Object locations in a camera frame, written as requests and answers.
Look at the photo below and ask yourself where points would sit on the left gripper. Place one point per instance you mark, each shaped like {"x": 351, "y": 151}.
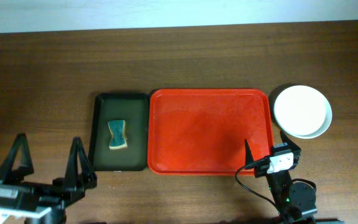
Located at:
{"x": 45, "y": 188}

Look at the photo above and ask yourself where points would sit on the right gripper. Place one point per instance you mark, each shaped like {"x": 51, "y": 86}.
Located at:
{"x": 260, "y": 172}

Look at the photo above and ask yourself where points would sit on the white plate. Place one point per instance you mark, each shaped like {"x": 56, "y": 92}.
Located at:
{"x": 302, "y": 111}

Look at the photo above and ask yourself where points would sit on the green and yellow sponge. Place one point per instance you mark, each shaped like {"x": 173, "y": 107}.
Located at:
{"x": 117, "y": 130}

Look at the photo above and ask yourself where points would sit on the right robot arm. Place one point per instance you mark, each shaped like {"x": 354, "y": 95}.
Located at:
{"x": 293, "y": 199}

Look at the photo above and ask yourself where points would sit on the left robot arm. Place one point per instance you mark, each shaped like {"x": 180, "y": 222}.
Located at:
{"x": 47, "y": 216}

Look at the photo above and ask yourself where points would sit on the red plastic tray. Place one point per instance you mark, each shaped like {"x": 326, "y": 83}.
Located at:
{"x": 204, "y": 131}

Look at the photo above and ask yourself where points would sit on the dark green plastic tray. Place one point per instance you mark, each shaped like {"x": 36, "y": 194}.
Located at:
{"x": 133, "y": 108}

